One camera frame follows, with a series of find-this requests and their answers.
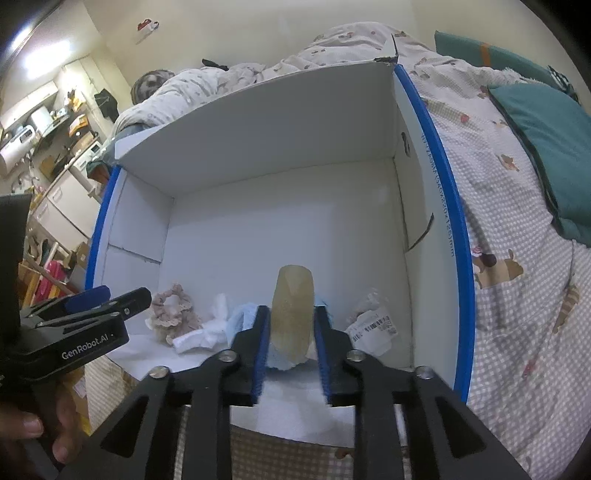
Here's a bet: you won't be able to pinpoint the teal headboard cushion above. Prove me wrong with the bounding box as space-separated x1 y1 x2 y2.
434 30 561 88

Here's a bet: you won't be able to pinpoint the white cylindrical appliance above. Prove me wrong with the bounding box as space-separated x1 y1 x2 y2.
30 107 52 138

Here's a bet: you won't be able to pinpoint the cardboard box on floor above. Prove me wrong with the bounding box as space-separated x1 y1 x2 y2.
68 242 91 274

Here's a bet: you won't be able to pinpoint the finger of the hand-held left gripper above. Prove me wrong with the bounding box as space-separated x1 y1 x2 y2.
21 285 112 320
34 287 153 329

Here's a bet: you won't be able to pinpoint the printed white duvet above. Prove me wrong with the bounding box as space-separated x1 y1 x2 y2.
113 23 435 134

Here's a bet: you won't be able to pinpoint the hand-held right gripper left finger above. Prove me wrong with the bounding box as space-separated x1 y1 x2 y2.
58 305 273 480

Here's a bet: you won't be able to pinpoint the teal pillow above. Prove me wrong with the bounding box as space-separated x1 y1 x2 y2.
487 83 591 241

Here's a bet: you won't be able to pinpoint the light blue fluffy socks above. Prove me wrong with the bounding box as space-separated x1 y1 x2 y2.
228 298 329 371

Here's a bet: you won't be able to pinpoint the clear plastic packet with label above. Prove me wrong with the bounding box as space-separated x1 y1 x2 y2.
344 287 399 357

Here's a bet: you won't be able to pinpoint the wall hook decoration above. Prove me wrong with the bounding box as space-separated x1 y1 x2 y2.
136 18 160 45

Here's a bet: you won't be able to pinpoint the cream lace scrunchie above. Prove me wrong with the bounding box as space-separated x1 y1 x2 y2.
145 283 204 346

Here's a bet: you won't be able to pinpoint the white washing machine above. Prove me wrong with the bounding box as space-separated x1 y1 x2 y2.
69 140 105 185

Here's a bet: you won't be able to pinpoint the white water heater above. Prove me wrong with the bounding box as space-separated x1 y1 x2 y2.
0 127 36 177

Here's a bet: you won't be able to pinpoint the black white patterned cloth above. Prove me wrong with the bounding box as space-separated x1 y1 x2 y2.
547 65 581 105

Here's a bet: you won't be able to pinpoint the white sock with blue stripe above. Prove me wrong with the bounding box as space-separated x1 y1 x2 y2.
172 293 232 355

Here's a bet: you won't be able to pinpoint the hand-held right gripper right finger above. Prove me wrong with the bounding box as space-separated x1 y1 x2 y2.
314 305 532 480

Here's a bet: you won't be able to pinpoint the striped plush toy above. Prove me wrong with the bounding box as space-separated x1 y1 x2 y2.
130 69 176 105

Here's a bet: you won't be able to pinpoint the olive sock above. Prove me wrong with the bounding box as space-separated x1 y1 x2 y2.
269 264 316 366

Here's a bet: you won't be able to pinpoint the person's left hand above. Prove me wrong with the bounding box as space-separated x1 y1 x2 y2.
0 392 88 464

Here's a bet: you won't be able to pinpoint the blue cardboard box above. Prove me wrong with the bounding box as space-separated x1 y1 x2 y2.
85 34 476 450

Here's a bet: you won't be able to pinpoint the white floor cabinet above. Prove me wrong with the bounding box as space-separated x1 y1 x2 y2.
31 172 94 241

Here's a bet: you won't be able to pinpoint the white wall cabinet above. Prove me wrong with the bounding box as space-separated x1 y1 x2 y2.
0 80 61 131

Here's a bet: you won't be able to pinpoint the teal bed footboard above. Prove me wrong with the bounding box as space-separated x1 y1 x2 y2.
87 124 139 186

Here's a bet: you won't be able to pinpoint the red pink plastic item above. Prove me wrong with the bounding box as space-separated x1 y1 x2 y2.
36 260 71 299

